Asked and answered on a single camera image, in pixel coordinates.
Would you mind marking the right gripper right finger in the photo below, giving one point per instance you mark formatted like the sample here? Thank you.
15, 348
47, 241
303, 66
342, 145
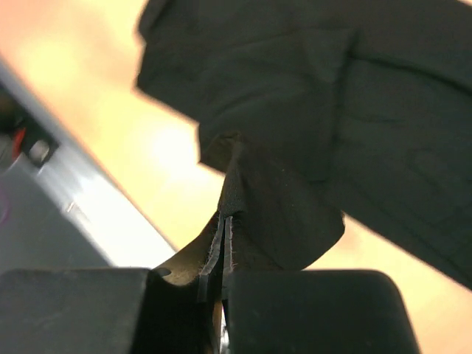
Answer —
327, 311

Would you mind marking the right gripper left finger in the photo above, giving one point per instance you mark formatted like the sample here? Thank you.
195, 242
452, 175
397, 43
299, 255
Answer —
175, 308

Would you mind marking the black long sleeve shirt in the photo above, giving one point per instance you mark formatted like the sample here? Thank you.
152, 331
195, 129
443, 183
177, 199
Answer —
318, 109

